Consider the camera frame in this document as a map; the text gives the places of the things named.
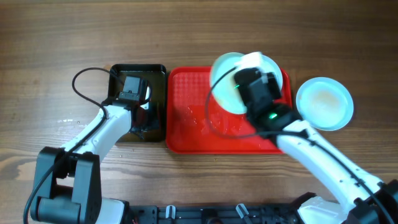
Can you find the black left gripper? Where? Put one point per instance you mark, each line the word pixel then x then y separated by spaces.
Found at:
pixel 153 122

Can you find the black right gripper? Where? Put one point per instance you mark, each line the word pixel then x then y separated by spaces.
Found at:
pixel 267 81

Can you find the white plate with sauce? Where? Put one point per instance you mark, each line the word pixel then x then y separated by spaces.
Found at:
pixel 225 92

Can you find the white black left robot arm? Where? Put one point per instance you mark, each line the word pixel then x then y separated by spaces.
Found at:
pixel 67 182

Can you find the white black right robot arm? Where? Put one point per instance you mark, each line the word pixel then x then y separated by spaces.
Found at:
pixel 361 197

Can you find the black tray with water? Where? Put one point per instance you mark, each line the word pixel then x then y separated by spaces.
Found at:
pixel 156 94

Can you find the red plastic tray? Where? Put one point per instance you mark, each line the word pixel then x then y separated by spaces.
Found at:
pixel 187 131

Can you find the cleaned white plate at side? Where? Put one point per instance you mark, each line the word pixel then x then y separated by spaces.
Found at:
pixel 325 103

